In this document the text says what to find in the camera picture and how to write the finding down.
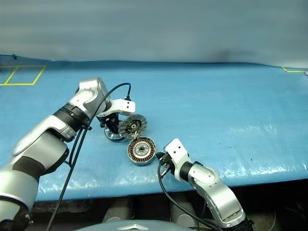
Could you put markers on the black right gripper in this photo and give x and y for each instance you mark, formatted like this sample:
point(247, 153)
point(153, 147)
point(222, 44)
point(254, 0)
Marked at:
point(166, 162)

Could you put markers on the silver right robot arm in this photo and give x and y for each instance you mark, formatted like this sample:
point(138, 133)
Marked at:
point(216, 192)

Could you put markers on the round motor housing copper windings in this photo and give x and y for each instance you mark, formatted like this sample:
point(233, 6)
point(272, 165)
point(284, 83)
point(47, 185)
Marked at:
point(142, 150)

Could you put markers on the silver spoked rotor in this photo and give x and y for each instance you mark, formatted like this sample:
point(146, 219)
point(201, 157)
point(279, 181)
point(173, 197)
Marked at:
point(115, 137)

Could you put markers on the round silver motor lid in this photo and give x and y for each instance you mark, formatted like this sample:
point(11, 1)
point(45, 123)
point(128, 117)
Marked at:
point(137, 122)

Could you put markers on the blue plastic table cover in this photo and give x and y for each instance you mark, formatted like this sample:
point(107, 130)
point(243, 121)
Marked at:
point(216, 120)

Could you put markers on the grey robot torso with emblem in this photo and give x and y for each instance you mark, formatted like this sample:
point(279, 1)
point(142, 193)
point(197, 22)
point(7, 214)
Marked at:
point(134, 227)

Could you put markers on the grey rounded cylinder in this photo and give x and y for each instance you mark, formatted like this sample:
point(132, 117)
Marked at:
point(185, 214)
point(118, 211)

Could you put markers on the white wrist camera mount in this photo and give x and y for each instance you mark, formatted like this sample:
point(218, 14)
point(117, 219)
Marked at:
point(122, 106)
point(176, 151)

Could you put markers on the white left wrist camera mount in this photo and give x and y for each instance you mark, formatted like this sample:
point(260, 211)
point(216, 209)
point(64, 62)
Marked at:
point(122, 106)

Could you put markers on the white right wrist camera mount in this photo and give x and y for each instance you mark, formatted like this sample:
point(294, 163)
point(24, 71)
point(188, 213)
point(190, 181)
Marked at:
point(176, 151)

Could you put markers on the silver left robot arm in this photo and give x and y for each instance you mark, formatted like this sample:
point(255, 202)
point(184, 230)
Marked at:
point(43, 144)

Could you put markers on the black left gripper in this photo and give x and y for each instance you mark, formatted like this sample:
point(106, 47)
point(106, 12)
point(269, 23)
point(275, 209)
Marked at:
point(110, 120)

